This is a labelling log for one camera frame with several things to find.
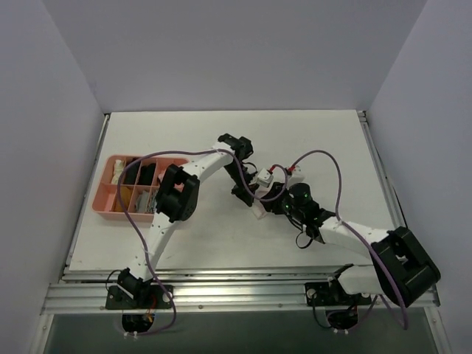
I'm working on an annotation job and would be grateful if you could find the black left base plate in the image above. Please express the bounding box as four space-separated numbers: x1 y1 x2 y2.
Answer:
105 285 172 310

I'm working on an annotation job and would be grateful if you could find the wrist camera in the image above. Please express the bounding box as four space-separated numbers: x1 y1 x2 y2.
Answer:
287 165 302 176
256 168 274 188

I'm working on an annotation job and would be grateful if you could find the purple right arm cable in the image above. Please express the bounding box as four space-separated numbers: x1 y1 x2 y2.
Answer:
287 149 409 331

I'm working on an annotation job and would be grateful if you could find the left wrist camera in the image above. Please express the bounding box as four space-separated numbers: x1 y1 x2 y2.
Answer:
256 168 274 188

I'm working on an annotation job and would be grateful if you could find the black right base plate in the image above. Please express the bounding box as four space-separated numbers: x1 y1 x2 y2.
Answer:
304 282 372 307

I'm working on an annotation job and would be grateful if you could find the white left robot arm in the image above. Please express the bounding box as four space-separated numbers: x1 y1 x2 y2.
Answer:
117 133 256 309

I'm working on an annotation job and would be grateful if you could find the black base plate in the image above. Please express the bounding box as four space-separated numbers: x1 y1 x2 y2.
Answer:
304 282 372 307
105 285 172 310

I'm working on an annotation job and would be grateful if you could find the white underwear with pink trim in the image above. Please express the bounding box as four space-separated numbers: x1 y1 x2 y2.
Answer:
252 186 277 219

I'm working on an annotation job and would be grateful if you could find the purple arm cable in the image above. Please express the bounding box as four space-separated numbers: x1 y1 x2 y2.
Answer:
287 149 409 331
117 148 292 337

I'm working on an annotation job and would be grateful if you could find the black rolled cloth in tray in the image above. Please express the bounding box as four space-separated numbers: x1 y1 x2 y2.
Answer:
122 157 140 185

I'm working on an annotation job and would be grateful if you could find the pink plastic organizer tray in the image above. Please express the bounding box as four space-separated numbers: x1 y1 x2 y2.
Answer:
92 155 189 223

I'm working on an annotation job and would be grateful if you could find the white rolled cloth in tray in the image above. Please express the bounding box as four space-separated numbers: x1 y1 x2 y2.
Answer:
111 159 125 184

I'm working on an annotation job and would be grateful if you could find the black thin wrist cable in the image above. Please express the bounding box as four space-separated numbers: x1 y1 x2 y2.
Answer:
294 224 318 250

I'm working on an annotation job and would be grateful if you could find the grey rolled cloth in tray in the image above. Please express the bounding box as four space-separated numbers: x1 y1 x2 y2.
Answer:
135 190 158 214

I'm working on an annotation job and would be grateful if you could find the orange rolled cloth in tray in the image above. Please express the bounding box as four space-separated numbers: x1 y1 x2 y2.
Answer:
112 186 133 212

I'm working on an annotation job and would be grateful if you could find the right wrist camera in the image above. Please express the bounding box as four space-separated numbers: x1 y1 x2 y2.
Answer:
287 165 302 176

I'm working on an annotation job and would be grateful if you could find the aluminium frame rail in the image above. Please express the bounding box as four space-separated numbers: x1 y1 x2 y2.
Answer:
41 274 442 314

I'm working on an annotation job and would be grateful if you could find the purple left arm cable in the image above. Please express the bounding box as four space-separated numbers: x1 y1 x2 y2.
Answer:
117 148 292 337

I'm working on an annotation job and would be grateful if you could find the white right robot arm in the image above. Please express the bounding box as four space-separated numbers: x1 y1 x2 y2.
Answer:
261 182 441 308

